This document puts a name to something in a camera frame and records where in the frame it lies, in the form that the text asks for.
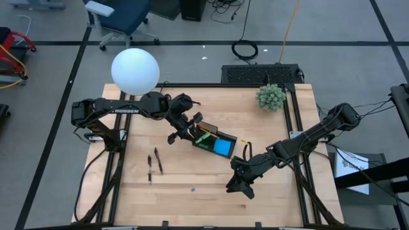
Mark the black mesh desk organizer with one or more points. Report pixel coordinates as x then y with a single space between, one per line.
211 152

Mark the potted green plant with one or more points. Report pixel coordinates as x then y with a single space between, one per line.
271 97

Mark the red cart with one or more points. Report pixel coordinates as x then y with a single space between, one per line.
9 38

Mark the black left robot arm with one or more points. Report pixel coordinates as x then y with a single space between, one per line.
105 107

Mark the white paper sheet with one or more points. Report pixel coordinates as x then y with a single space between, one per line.
351 179

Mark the black pen with clear barrel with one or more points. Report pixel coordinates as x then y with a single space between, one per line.
149 169

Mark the black side equipment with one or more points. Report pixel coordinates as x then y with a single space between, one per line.
401 105

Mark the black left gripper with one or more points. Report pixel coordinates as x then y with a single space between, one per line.
185 129

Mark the black keyboard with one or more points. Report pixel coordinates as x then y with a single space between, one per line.
255 74

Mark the blue office chair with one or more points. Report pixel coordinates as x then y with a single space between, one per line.
128 16

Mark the white globe table lamp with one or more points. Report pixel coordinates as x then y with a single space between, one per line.
134 70

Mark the black floor box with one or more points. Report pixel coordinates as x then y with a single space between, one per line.
192 9

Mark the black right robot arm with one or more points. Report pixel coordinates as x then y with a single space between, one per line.
313 134

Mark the blue sticky note pad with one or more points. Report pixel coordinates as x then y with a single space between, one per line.
222 147

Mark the yellow pencil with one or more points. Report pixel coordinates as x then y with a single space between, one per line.
209 127

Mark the black aluminium table frame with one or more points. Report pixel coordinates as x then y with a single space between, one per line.
223 85

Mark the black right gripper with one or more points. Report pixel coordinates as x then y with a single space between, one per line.
252 167

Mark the grey furniture base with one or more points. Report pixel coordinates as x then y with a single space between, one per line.
38 4

